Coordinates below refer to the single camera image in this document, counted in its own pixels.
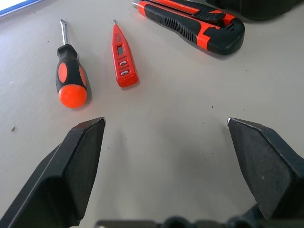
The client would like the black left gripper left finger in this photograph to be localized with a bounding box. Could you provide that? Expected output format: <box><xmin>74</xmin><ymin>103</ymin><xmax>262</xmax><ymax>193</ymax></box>
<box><xmin>0</xmin><ymin>116</ymin><xmax>106</xmax><ymax>228</ymax></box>

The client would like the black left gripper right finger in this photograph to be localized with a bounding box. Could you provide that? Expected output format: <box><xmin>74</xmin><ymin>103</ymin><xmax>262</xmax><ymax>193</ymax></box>
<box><xmin>227</xmin><ymin>117</ymin><xmax>304</xmax><ymax>220</ymax></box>

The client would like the black orange flathead screwdriver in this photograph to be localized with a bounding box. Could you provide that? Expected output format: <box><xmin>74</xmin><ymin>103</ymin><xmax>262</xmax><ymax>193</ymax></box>
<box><xmin>55</xmin><ymin>19</ymin><xmax>92</xmax><ymax>109</ymax></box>

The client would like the red voltage tester pen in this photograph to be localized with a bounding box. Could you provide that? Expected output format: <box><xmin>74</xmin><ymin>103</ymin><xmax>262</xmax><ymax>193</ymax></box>
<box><xmin>111</xmin><ymin>19</ymin><xmax>140</xmax><ymax>88</ymax></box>

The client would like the orange black utility knife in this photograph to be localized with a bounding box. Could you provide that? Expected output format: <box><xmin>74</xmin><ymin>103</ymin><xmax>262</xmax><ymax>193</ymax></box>
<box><xmin>132</xmin><ymin>0</ymin><xmax>246</xmax><ymax>56</ymax></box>

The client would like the black tool case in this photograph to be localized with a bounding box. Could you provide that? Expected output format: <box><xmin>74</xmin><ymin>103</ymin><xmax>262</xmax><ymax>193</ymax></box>
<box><xmin>205</xmin><ymin>0</ymin><xmax>304</xmax><ymax>21</ymax></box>

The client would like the clear blue-rimmed container lid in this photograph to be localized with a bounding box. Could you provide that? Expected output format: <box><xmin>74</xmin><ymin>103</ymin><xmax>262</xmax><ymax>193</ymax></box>
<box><xmin>0</xmin><ymin>0</ymin><xmax>33</xmax><ymax>17</ymax></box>

